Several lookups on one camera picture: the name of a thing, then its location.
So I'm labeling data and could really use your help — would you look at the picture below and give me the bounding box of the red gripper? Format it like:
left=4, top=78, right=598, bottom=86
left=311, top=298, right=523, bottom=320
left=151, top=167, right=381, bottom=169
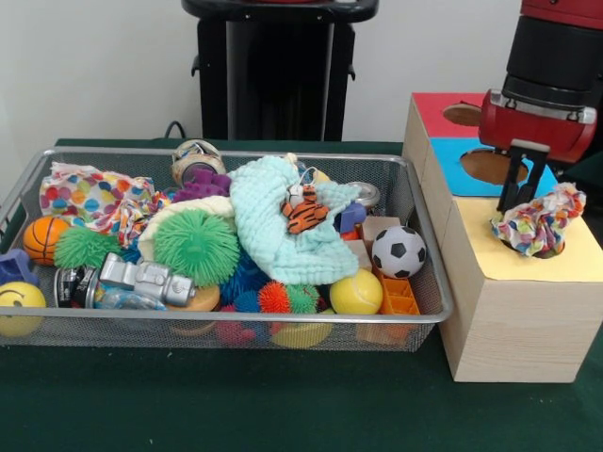
left=479, top=89, right=598, bottom=212

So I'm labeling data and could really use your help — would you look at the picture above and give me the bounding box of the small polka dot cloth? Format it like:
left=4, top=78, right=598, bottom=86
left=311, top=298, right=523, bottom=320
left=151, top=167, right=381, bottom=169
left=490, top=182, right=588, bottom=258

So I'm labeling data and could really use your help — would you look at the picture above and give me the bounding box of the wooden box with three holes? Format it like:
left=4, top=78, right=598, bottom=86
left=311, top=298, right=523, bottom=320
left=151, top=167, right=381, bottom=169
left=401, top=91, right=603, bottom=383

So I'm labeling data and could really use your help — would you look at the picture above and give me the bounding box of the silver mesh bin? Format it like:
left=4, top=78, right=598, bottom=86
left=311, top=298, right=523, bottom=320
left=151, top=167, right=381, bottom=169
left=0, top=146, right=454, bottom=353

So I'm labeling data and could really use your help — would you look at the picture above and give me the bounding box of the dark green tablecloth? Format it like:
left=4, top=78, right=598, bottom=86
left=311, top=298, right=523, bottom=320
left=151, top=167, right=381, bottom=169
left=0, top=137, right=603, bottom=452
left=562, top=153, right=603, bottom=189

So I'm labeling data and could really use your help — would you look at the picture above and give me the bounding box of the black and white soccer ball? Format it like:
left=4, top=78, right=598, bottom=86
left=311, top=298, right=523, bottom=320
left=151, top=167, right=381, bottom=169
left=370, top=225, right=428, bottom=280

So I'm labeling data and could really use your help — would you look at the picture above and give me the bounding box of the yellow tennis ball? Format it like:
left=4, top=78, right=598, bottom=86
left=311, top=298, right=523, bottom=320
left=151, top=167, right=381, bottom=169
left=329, top=267, right=384, bottom=315

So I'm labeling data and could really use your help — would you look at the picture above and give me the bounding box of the small tiger plush toy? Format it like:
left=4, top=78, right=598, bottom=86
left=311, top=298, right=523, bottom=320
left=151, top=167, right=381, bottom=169
left=281, top=184, right=331, bottom=235

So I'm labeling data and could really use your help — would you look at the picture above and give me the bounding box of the mint green cloth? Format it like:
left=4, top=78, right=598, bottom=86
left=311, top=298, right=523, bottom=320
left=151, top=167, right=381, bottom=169
left=227, top=154, right=362, bottom=286

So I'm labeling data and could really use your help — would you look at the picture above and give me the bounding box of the large green spiky ball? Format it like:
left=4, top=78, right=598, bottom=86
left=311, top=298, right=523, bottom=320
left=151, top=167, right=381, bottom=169
left=154, top=208, right=241, bottom=288

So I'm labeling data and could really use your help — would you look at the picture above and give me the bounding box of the silver robot toy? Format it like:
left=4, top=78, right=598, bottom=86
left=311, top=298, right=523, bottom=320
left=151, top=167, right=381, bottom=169
left=98, top=252, right=197, bottom=310

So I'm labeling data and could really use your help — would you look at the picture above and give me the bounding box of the large polka dot cloth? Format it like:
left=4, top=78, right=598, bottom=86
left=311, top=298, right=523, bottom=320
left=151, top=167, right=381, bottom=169
left=39, top=161, right=171, bottom=250

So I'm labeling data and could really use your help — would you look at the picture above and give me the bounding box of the small green spiky ball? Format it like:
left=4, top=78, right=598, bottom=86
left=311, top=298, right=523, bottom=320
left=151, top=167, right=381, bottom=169
left=53, top=225, right=124, bottom=270

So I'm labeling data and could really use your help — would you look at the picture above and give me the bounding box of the orange basketball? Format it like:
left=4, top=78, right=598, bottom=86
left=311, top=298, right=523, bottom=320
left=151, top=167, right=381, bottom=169
left=22, top=216, right=72, bottom=267

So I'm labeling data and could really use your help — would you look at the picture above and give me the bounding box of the yellow smiley ball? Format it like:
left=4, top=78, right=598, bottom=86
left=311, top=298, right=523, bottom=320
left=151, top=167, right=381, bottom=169
left=0, top=281, right=47, bottom=338

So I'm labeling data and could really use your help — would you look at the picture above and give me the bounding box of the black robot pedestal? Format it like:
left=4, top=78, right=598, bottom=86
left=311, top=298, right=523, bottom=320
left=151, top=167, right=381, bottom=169
left=181, top=0, right=381, bottom=141

